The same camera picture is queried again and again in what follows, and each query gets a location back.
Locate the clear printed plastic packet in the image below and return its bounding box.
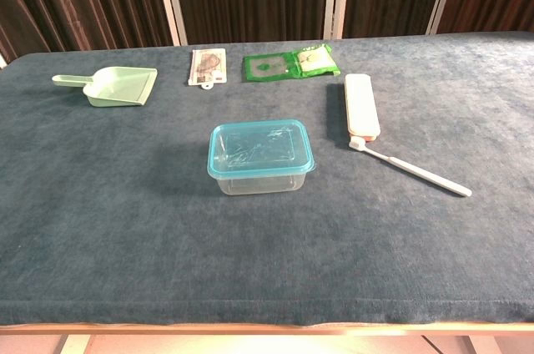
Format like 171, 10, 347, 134
186, 48, 229, 91

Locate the green plastic packet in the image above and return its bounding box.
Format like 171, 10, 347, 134
241, 43, 341, 83

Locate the clear plastic container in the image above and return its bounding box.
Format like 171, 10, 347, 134
214, 170, 310, 196

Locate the blue translucent plastic container lid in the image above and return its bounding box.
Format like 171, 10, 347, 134
207, 119, 316, 182

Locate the mint green plastic dustpan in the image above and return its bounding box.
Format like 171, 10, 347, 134
52, 67, 159, 109

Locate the white toothbrush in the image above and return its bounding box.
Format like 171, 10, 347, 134
348, 136, 473, 198

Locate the white toothbrush case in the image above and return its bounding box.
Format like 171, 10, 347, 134
344, 73, 381, 144

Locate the blue table cloth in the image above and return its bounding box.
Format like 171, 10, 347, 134
0, 30, 534, 326

